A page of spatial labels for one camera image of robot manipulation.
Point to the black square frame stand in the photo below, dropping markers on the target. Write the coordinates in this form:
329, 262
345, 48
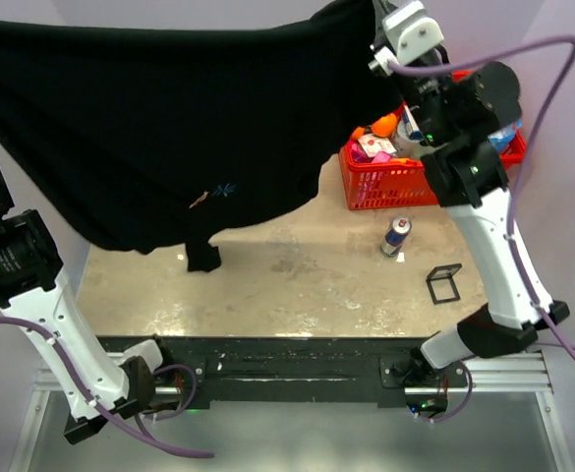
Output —
444, 275

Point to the blue plastic bag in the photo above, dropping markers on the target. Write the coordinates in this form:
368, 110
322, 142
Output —
502, 138

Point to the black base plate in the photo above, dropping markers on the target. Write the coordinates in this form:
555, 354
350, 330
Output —
303, 369

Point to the right orange fruit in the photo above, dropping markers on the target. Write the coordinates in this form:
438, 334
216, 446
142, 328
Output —
384, 126

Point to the left orange fruit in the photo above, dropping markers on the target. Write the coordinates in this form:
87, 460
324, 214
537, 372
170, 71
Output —
357, 133

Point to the energy drink can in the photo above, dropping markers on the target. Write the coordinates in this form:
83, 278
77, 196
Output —
395, 236

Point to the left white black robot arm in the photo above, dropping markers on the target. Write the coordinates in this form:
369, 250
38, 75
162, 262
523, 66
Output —
36, 296

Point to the orange fruit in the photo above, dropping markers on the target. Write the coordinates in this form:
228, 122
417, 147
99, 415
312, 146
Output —
384, 126
357, 133

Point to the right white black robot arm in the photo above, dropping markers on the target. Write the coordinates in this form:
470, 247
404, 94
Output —
518, 305

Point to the red plastic basket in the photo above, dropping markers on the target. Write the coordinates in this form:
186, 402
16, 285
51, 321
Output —
385, 182

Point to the pink white packet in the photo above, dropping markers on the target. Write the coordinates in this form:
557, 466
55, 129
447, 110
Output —
372, 145

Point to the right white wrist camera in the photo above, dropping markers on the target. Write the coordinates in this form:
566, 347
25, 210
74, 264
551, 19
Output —
403, 34

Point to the black t-shirt garment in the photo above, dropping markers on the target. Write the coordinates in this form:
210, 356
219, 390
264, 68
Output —
149, 138

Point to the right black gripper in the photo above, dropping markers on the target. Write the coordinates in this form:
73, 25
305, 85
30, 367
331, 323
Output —
385, 6

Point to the blue white box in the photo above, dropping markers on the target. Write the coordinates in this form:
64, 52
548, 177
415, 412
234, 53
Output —
412, 129

